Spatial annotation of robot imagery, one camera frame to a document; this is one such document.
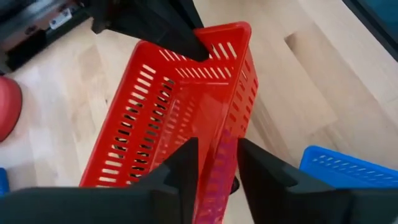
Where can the large blue plastic basket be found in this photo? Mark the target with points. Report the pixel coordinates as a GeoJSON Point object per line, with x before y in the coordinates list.
{"type": "Point", "coordinates": [308, 168]}

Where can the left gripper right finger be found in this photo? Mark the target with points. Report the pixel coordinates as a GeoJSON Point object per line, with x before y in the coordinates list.
{"type": "Point", "coordinates": [295, 202]}

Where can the black metal table frame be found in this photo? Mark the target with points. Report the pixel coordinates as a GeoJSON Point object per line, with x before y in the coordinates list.
{"type": "Point", "coordinates": [21, 43]}

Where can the blue plastic slotted basket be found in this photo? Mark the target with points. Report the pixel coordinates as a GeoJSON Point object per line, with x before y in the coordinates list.
{"type": "Point", "coordinates": [3, 182]}

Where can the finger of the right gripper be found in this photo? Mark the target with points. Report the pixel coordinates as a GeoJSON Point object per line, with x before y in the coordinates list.
{"type": "Point", "coordinates": [155, 25]}
{"type": "Point", "coordinates": [188, 12]}

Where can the red plastic slotted basket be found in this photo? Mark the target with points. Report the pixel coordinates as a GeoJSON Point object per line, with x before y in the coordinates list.
{"type": "Point", "coordinates": [199, 102]}

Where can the silver corner bracket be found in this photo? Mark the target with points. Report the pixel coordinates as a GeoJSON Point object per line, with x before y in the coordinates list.
{"type": "Point", "coordinates": [60, 18]}

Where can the red lamp with round base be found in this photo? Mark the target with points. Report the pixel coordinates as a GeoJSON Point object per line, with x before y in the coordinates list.
{"type": "Point", "coordinates": [7, 109]}

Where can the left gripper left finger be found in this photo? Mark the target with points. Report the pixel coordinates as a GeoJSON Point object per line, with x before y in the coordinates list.
{"type": "Point", "coordinates": [124, 205]}

